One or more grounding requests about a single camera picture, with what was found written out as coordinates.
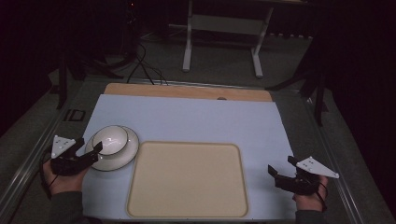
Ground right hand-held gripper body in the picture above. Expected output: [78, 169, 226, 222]
[274, 156, 341, 197]

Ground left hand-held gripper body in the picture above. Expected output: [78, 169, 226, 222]
[49, 134, 94, 177]

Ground white bowl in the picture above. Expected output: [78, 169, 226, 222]
[92, 124, 130, 157]

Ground person's left hand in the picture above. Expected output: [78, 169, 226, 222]
[41, 158, 91, 197]

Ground person's right hand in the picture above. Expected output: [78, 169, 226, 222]
[291, 175, 330, 213]

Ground white plate with dark rim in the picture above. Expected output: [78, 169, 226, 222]
[84, 125, 140, 173]

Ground black stand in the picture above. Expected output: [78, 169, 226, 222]
[264, 31, 330, 127]
[55, 46, 125, 110]

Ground beige tray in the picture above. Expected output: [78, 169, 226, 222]
[125, 140, 249, 219]

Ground pale blue table mat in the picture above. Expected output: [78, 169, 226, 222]
[79, 93, 297, 222]

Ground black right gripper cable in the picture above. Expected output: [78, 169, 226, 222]
[315, 181, 330, 213]

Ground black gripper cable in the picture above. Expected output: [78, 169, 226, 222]
[38, 148, 61, 201]
[315, 181, 330, 213]

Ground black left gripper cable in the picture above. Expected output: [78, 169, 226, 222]
[38, 148, 61, 201]

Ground black rectangular floor bracket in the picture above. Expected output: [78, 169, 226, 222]
[63, 108, 87, 122]

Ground metal floor rail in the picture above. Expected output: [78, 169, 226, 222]
[0, 101, 80, 217]
[302, 92, 396, 224]

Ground black floor cables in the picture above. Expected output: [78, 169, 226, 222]
[125, 42, 170, 87]

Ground white metal table frame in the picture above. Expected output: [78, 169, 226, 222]
[181, 0, 276, 79]

